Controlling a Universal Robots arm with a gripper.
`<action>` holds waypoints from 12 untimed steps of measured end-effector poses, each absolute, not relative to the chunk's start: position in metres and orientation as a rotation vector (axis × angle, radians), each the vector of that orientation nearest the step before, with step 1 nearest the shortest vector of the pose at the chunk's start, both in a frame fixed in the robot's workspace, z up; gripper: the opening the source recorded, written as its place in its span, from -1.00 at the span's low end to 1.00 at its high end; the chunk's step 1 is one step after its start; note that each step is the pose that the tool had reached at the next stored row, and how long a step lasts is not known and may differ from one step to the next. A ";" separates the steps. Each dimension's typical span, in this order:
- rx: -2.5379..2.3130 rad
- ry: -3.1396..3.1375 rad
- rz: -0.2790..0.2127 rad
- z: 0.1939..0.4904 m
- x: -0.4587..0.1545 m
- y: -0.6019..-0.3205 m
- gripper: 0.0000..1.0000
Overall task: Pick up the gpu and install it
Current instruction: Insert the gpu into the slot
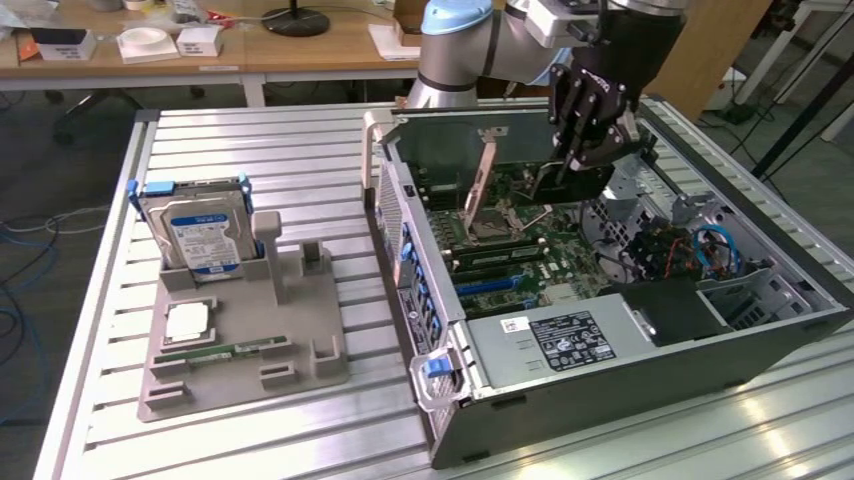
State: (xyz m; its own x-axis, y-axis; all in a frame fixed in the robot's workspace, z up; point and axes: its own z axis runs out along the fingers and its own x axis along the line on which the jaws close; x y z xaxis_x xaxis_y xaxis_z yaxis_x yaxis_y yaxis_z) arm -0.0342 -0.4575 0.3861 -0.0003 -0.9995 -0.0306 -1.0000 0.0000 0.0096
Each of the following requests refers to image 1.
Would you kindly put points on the wooden desk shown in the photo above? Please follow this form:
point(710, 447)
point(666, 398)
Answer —
point(300, 55)

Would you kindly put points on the green RAM stick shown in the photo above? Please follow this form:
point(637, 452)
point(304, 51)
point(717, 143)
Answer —
point(227, 349)

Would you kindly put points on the silver open disk bay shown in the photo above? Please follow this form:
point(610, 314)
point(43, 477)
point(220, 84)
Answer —
point(754, 305)

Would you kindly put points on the red white packet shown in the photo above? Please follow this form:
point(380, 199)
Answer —
point(220, 19)

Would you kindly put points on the black lamp base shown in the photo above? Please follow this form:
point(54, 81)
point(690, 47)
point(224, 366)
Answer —
point(296, 24)

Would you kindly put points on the silver perforated disk bay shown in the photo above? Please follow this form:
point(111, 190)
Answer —
point(634, 200)

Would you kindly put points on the orange card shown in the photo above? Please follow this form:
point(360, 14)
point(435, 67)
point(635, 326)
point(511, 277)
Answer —
point(28, 50)

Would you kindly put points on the silver CPU chip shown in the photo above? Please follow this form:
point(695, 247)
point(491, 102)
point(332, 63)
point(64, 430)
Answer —
point(188, 322)

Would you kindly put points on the brown cardboard box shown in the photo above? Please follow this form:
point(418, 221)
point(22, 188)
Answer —
point(407, 12)

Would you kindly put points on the silver chipset heatsink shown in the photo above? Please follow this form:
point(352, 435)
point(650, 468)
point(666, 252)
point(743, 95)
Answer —
point(562, 296)

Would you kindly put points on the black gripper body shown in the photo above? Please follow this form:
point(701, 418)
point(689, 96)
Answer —
point(634, 50)

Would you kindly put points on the green motherboard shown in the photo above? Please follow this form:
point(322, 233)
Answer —
point(567, 240)

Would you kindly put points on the white table frame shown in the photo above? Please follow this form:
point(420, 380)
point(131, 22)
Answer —
point(834, 10)

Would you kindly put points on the black plastic shroud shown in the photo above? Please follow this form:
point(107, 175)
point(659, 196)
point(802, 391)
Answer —
point(674, 310)

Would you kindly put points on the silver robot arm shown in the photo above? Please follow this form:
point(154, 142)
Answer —
point(454, 60)

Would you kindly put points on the wooden cabinet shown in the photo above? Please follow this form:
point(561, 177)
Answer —
point(707, 50)

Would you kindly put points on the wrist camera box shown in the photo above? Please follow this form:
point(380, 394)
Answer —
point(554, 20)

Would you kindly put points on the white round holder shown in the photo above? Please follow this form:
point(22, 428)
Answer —
point(147, 47)

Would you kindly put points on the open black PC case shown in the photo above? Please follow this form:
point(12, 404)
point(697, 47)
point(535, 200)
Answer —
point(601, 390)

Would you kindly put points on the white paper box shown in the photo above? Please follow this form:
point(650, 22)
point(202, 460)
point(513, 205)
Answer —
point(394, 47)

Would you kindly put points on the white box with black lid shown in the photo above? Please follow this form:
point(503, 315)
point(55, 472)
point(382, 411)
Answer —
point(67, 50)

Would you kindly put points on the black stand leg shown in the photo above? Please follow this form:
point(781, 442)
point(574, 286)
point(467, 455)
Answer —
point(801, 124)

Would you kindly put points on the office chair base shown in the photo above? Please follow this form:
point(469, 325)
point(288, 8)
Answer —
point(87, 105)

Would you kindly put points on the white label strip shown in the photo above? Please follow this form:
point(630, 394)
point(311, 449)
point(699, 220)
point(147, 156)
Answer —
point(219, 67)

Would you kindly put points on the silver power supply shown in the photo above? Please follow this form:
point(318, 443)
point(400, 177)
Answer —
point(507, 360)

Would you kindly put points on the CPU socket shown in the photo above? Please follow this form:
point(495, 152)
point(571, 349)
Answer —
point(507, 230)

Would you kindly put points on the grey cup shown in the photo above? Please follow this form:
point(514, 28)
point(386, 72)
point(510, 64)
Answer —
point(104, 4)

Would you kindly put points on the blue case latch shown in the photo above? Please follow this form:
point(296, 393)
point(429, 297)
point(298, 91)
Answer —
point(437, 369)

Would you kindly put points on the black RAM slot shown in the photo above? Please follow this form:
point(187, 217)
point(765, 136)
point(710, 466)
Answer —
point(499, 259)
point(446, 186)
point(446, 199)
point(502, 265)
point(446, 192)
point(497, 252)
point(494, 245)

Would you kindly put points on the grey parts rack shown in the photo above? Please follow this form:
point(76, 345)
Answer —
point(267, 340)

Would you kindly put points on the blue expansion slot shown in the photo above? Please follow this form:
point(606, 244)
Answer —
point(490, 288)

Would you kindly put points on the black expansion slot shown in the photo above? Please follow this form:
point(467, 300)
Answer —
point(494, 276)

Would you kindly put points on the white tape roll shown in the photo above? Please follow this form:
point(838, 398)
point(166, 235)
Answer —
point(140, 4)

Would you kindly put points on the grey packet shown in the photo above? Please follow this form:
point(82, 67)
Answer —
point(186, 10)

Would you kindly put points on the plain white box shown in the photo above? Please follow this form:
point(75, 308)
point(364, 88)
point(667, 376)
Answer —
point(200, 45)

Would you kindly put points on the clear plastic bag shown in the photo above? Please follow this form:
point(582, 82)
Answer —
point(27, 15)

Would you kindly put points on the hard disk with blue caddy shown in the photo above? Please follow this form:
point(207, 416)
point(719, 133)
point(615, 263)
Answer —
point(200, 235)

